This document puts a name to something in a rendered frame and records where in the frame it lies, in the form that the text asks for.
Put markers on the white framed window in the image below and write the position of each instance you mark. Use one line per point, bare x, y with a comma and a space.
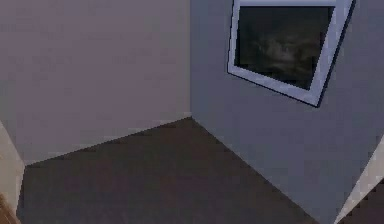
283, 46

